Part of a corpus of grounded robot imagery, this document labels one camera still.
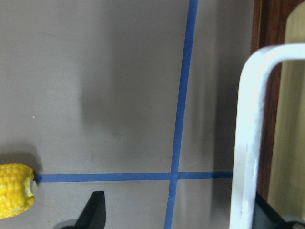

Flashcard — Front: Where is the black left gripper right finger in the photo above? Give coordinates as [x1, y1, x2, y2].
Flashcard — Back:
[253, 193, 292, 229]

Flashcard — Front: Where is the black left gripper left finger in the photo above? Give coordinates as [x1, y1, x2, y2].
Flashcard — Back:
[74, 191, 106, 229]

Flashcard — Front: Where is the dark wooden drawer box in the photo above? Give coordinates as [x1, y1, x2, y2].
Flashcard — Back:
[251, 0, 305, 219]

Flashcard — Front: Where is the yellow corn cob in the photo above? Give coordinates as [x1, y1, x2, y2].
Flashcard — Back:
[0, 163, 38, 219]

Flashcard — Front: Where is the white drawer handle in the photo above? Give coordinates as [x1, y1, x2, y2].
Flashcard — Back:
[229, 43, 305, 229]

